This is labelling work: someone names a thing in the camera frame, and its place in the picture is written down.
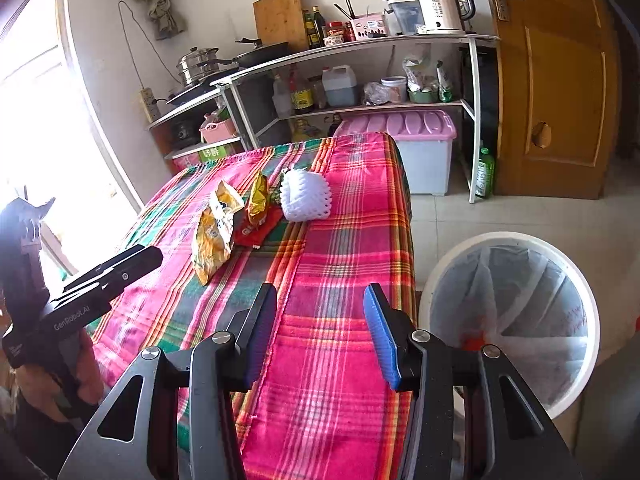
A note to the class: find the wooden cutting board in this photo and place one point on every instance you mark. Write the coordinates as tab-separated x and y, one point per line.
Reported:
280	17

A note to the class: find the small patterned bowl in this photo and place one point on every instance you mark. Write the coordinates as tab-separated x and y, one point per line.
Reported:
333	40

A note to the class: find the steel steamer pot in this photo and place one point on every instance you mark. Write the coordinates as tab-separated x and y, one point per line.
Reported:
197	67

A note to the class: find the person's left hand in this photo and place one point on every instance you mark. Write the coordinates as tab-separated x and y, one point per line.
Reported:
90	365

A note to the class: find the pink utensil holder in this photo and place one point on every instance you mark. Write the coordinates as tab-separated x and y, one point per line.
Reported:
367	27

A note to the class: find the brown glass jar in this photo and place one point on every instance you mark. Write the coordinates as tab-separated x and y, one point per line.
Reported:
317	95

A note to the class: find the crumpled clear plastic bag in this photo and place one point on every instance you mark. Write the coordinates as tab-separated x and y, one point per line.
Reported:
377	94

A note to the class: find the green plastic bottle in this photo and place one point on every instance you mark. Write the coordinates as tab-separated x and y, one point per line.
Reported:
484	175

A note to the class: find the white foam fruit net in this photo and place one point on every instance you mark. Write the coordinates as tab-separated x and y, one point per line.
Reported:
305	195

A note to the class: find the translucent bin liner bag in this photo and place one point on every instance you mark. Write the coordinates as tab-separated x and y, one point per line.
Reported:
525	300

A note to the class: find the yellow capped sauce bottle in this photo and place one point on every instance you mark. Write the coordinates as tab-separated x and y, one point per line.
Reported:
319	30

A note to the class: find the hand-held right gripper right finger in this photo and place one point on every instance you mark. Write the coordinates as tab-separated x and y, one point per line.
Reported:
382	340

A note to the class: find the plastic jug dark liquid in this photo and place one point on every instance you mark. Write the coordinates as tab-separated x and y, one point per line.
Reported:
340	92

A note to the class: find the white plastic jar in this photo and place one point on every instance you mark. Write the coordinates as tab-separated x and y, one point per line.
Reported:
394	91

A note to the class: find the red snack packet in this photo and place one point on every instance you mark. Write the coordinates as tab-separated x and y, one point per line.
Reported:
250	235

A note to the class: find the yellow crinkled snack bag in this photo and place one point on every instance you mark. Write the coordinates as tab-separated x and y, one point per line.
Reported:
212	240

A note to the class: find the gold foil packet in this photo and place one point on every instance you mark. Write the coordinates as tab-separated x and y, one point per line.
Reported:
257	200

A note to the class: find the beige power strip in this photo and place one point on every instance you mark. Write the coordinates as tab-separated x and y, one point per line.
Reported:
148	105

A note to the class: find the bright window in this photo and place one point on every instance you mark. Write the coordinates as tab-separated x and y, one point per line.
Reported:
40	110

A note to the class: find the soy sauce bottle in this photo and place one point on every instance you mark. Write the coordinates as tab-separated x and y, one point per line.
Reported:
302	97

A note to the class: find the dark small appliance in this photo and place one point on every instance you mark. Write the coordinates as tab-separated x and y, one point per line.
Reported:
183	131

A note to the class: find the white kitchen shelf unit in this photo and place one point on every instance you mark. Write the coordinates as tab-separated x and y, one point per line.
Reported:
380	46

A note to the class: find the wooden door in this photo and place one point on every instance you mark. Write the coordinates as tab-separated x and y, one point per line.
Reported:
550	85

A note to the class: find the red lid jar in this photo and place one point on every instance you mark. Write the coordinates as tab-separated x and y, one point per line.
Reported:
336	28

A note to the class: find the pink plastic basket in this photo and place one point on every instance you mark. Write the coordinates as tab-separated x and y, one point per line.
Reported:
217	131

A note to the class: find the green white packet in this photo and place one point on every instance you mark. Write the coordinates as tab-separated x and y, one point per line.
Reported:
445	85

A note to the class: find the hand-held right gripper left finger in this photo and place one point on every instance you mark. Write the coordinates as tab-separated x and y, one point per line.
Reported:
260	335

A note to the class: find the dark oil bottle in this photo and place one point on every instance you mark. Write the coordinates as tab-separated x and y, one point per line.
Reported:
308	32

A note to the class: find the black frying pan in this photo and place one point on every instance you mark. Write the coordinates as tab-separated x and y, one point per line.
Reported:
262	55

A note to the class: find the black cooktop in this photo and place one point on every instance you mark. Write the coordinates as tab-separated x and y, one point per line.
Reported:
192	94

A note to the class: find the white round trash bin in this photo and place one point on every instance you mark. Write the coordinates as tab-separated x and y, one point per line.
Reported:
585	365

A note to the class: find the green white carton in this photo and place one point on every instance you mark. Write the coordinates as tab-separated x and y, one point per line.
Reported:
215	152

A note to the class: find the hanging grey green cloth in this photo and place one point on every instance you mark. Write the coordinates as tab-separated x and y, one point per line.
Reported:
165	17

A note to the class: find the low brown shelf unit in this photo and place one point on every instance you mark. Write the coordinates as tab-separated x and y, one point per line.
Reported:
165	120

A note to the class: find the clear plastic bottle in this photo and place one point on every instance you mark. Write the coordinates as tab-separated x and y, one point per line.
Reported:
281	100

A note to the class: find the water filter pitcher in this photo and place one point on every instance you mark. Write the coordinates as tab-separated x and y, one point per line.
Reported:
405	20

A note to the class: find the pink lid storage box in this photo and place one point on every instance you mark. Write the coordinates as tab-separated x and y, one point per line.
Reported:
425	165

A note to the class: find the red green plaid tablecloth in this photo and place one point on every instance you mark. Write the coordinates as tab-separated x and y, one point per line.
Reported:
325	285

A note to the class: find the white electric kettle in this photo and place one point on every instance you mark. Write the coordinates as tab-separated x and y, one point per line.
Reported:
440	10

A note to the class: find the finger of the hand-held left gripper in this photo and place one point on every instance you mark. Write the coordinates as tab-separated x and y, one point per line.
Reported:
135	262

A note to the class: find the dark chopsticks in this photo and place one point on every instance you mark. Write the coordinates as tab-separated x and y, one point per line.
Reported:
345	10

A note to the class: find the green bowl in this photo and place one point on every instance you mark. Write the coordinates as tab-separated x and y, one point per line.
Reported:
423	96

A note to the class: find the bagged dry goods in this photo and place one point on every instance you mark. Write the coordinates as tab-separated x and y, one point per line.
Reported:
420	72

